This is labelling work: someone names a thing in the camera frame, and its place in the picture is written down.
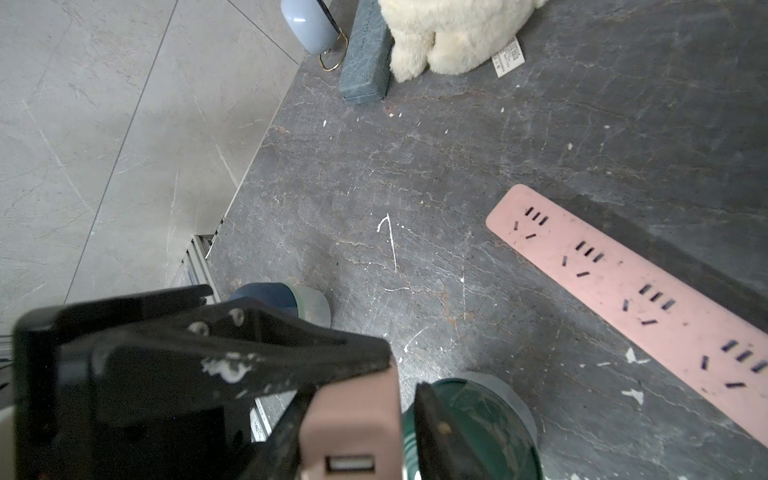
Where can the pink USB charger adapter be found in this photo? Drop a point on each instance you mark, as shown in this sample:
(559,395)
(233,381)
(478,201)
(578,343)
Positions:
(353,429)

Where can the grey-blue glasses case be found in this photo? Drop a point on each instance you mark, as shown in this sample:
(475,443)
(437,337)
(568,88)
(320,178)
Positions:
(366,74)

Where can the pink power strip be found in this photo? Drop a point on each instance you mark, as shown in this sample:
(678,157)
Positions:
(715,352)

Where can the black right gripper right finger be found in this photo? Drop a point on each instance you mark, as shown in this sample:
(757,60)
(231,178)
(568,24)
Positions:
(443,452)

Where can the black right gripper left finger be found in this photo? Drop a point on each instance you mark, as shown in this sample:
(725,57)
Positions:
(162,385)

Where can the white plush dog toy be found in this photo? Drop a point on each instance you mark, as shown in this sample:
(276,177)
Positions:
(451,37)

